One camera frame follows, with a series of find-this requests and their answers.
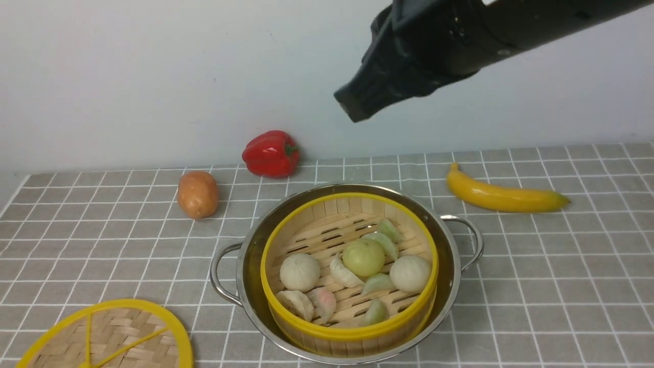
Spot bamboo steamer basket yellow rim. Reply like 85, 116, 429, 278
260, 188, 439, 358

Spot woven bamboo steamer lid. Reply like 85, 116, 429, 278
17, 298, 195, 367

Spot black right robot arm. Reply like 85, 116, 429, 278
334, 1, 652, 123

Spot stainless steel pot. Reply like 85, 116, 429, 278
209, 182, 484, 365

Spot red bell pepper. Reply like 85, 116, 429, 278
242, 130, 300, 178

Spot green round bun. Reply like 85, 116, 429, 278
342, 239, 386, 278

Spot pink tinted dumpling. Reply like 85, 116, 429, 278
308, 287, 337, 325

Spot pale folded dumpling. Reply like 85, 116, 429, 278
276, 290, 314, 322

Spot brown potato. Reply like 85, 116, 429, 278
177, 171, 219, 220

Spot yellow banana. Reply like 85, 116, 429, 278
446, 162, 571, 213

